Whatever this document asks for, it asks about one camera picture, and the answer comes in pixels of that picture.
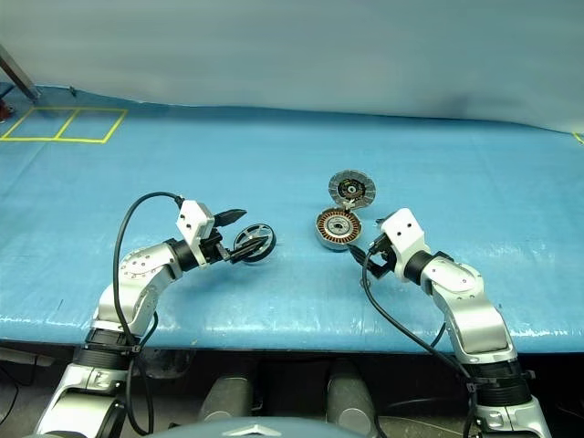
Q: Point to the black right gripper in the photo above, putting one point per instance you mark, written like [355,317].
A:
[385,250]

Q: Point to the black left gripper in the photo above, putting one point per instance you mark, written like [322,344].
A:
[213,248]

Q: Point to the silver spoked metal wheel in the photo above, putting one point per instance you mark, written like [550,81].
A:
[250,232]

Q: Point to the motor stator housing copper coils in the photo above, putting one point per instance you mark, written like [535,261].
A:
[338,226]

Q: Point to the round silver motor cover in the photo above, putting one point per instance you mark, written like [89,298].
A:
[351,187]

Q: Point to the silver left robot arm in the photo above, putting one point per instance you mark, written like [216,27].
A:
[137,269]

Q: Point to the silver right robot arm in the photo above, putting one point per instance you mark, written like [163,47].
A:
[470,310]

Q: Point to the blue plastic table cover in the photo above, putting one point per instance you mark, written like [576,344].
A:
[274,150]

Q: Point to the grey rounded shape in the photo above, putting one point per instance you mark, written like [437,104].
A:
[228,397]
[351,397]

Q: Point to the grey-blue robot torso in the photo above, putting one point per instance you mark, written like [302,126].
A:
[255,431]

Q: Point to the yellow tape double square marking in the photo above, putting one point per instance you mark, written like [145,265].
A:
[58,138]

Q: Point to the short yellow tape strip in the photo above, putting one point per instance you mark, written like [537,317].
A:
[579,137]

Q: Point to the small red object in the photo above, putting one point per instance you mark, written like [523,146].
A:
[3,111]

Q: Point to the grey metal stand leg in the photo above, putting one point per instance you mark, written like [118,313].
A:
[18,75]

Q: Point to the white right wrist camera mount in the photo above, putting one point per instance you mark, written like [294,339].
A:
[408,242]

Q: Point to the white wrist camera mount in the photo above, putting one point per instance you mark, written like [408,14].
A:
[408,242]
[194,219]

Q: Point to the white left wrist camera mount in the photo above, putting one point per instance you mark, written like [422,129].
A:
[194,219]

